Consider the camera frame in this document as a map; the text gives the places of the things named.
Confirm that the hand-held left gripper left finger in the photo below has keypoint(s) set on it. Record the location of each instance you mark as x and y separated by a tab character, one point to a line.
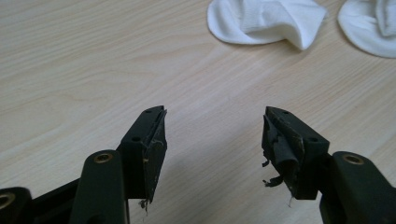
141	155

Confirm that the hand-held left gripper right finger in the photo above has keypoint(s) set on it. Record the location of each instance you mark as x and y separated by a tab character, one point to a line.
300	146

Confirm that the white ankle sock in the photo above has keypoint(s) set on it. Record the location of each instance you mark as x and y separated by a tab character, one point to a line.
364	26
264	21

